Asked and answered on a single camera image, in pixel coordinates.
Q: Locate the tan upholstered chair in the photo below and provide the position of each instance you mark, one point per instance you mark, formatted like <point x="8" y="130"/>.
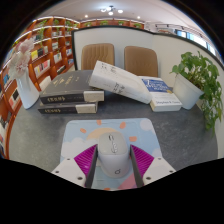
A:
<point x="98" y="56"/>
<point x="141" y="61"/>

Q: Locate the pastel cartoon print mouse pad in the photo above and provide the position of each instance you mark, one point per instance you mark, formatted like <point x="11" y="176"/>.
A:
<point x="80" y="140"/>

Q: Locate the ceiling lamp with round bulbs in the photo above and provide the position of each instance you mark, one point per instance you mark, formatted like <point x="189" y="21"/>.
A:
<point x="111" y="10"/>

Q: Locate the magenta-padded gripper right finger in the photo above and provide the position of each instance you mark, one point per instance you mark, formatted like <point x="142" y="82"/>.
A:
<point x="157" y="169"/>

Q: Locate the window with grey curtains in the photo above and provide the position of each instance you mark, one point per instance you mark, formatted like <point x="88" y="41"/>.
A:
<point x="196" y="38"/>

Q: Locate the thin dark grey book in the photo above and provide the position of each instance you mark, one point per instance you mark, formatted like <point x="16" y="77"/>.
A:
<point x="63" y="108"/>

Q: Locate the light grey computer mouse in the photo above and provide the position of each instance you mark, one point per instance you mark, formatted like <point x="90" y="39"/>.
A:
<point x="113" y="153"/>

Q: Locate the orange wooden bookshelf unit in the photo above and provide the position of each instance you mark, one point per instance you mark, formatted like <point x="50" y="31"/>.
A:
<point x="43" y="56"/>

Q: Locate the white vase with pink flowers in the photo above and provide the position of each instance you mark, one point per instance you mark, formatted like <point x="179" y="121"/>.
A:
<point x="26" y="90"/>

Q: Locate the green plant in white pot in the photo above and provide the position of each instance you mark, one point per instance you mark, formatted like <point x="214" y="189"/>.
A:
<point x="190" y="86"/>

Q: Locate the thick white book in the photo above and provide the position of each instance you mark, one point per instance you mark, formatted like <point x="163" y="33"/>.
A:
<point x="116" y="81"/>

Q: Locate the white book with blue cover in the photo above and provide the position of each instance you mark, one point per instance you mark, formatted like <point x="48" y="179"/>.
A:
<point x="163" y="96"/>

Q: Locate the thick dark grey book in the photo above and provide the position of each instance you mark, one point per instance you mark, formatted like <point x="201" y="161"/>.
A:
<point x="66" y="85"/>

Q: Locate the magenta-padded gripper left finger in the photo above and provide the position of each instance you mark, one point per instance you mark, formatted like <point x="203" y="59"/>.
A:
<point x="70" y="170"/>

